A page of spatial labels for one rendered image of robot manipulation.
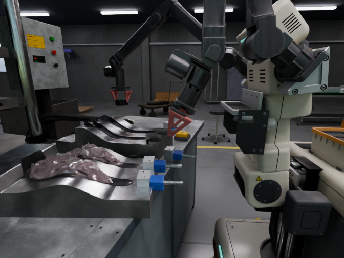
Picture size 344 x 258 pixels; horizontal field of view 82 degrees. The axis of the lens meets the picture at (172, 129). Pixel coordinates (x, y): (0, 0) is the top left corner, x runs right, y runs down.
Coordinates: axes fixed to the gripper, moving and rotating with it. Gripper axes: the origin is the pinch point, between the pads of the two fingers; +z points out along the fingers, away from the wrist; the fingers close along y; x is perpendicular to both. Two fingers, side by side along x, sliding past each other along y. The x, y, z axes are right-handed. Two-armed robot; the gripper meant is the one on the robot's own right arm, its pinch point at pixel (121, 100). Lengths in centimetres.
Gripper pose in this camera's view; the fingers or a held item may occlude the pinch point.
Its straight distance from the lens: 131.3
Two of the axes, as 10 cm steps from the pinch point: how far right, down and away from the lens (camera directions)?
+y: -9.5, -0.8, 2.9
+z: 0.0, 9.6, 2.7
